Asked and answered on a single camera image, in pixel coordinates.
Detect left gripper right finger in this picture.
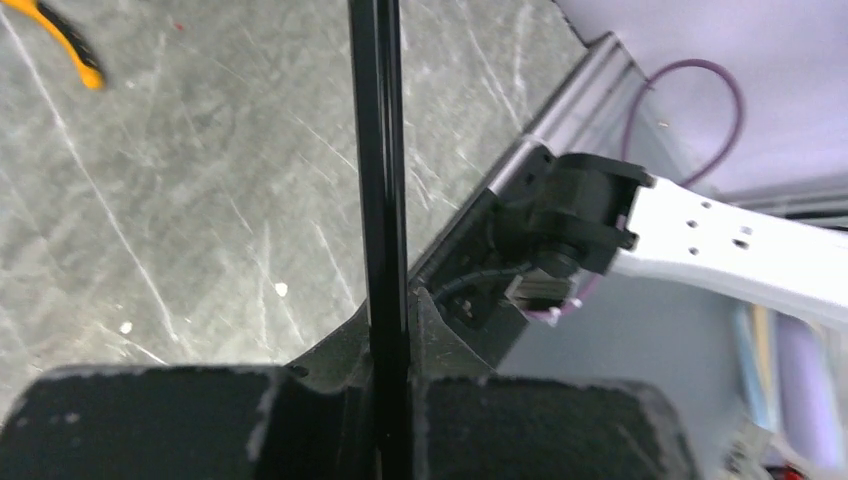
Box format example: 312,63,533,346
409,288,701,479

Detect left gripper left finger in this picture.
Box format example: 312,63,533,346
1,313,374,479

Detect beige umbrella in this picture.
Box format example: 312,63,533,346
348,0,412,479

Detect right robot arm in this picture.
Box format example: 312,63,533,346
495,153,847,330

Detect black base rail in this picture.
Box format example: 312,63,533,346
407,188,578,372

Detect aluminium frame rail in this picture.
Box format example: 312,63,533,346
486,33,641,194

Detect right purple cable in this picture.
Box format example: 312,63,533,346
529,58,747,327

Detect yellow handled pliers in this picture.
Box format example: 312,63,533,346
1,0,107,90

